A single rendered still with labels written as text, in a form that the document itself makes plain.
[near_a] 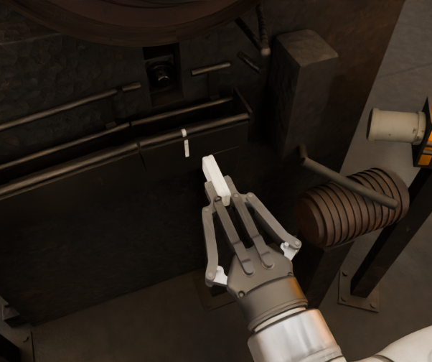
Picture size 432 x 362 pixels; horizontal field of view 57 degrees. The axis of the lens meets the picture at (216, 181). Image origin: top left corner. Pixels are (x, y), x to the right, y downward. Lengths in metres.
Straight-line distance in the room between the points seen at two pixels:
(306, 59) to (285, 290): 0.38
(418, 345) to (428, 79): 1.80
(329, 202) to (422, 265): 0.70
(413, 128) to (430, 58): 1.58
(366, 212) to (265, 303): 0.46
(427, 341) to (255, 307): 0.18
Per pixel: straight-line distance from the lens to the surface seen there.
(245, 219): 0.51
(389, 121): 0.78
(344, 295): 1.31
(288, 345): 0.43
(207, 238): 0.50
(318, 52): 0.70
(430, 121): 0.76
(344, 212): 0.83
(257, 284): 0.48
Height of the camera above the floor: 1.18
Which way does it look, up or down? 51 degrees down
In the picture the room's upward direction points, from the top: straight up
